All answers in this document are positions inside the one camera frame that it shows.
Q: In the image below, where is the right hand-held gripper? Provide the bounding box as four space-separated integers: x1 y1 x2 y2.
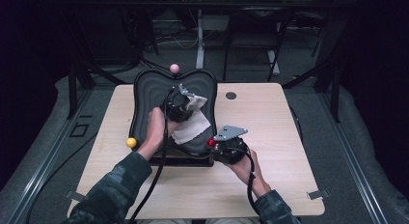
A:
210 125 251 165

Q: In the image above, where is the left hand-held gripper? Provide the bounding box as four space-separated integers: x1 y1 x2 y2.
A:
159 83 196 123

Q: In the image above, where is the grey cleaning cloth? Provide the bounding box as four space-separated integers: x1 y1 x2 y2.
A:
172 94 212 146

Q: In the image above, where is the black wavy tray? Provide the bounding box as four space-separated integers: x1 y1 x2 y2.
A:
128 68 219 157

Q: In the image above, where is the person's right hand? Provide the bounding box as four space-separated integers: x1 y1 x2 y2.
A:
224 149 272 199

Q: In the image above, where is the person's left hand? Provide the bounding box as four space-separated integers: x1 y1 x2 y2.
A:
136 106 183 161

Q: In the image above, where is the black curved tray base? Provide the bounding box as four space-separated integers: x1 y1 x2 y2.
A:
148 153 216 168

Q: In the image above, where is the white desk leg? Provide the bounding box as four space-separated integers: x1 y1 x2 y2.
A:
195 9 205 70
267 49 281 76

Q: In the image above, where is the person's right leg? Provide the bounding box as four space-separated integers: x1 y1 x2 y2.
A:
205 218 261 224

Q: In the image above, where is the light grey box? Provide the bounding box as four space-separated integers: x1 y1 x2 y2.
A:
202 14 230 32

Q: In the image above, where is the black metal stand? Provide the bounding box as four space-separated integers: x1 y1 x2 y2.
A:
283 61 341 124
66 58 131 121

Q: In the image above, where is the black metal crossbar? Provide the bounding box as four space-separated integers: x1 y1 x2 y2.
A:
47 0 355 10

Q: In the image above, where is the black chair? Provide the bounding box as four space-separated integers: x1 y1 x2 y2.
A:
223 7 295 83

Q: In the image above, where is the right hand-held gripper cable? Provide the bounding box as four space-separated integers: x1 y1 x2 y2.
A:
225 146 262 217

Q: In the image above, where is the hand-held gripper cable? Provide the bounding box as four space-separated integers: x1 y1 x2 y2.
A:
128 88 172 224
225 146 262 217

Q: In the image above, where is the left hand-held gripper cable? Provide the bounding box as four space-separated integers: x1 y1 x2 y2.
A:
128 88 172 224

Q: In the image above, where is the tangle of floor cables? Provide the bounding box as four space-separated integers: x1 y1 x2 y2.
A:
138 20 201 72

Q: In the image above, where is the aluminium floor rail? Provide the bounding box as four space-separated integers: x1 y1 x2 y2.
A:
4 88 97 224
319 88 392 224

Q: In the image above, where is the thin black floor cable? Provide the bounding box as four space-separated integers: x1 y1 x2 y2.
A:
25 133 97 224

